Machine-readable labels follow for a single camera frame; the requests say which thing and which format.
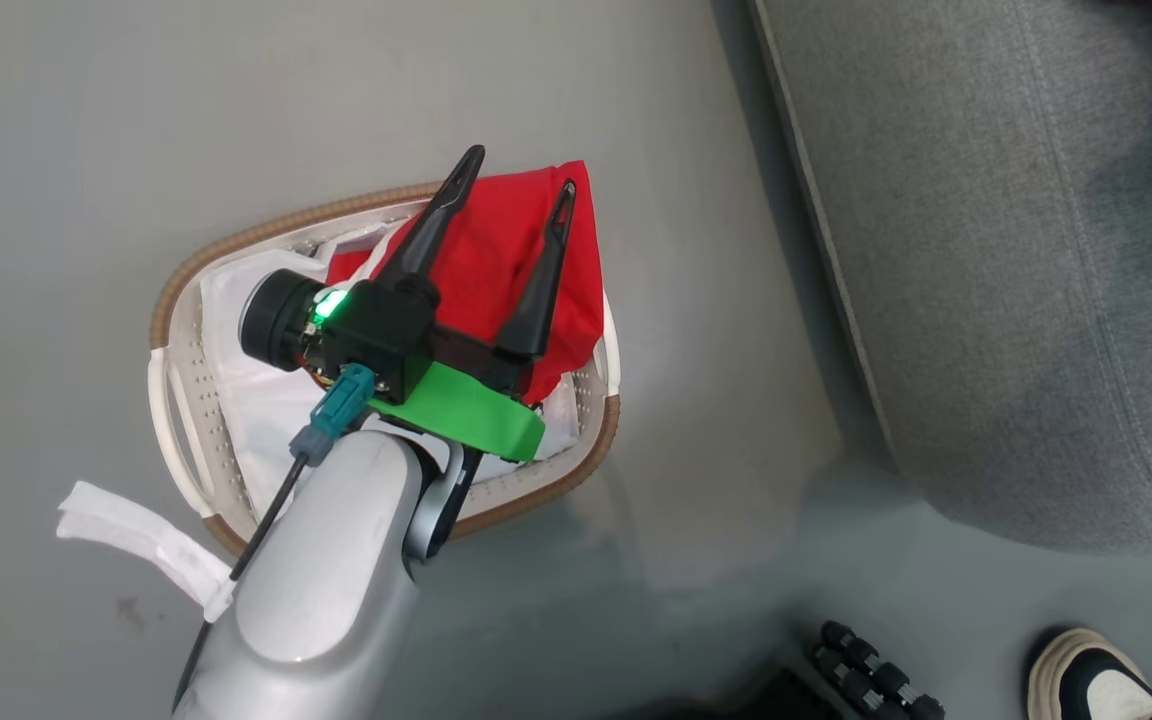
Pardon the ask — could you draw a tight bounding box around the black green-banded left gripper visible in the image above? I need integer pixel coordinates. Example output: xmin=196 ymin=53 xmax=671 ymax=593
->
xmin=369 ymin=145 xmax=578 ymax=463

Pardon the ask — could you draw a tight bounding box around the white laundry basket brown rim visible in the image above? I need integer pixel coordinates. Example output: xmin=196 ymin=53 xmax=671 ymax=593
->
xmin=148 ymin=180 xmax=623 ymax=557

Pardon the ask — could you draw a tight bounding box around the red garment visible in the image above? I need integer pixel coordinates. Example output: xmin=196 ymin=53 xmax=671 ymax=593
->
xmin=324 ymin=160 xmax=605 ymax=406

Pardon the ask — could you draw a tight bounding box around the white garment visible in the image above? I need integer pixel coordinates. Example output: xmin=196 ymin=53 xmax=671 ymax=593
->
xmin=201 ymin=225 xmax=582 ymax=513

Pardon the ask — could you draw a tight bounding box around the grey fabric sofa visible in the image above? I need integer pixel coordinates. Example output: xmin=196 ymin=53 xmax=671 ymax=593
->
xmin=748 ymin=0 xmax=1152 ymax=556

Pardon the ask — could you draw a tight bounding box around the black roller wheel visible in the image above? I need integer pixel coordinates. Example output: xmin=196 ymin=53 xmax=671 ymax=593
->
xmin=811 ymin=620 xmax=947 ymax=720

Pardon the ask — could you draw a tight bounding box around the white and black shoe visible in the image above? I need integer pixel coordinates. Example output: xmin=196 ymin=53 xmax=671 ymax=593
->
xmin=1026 ymin=627 xmax=1152 ymax=720

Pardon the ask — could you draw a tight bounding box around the white fabric strap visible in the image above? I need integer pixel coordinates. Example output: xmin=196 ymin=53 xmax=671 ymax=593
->
xmin=56 ymin=480 xmax=238 ymax=623

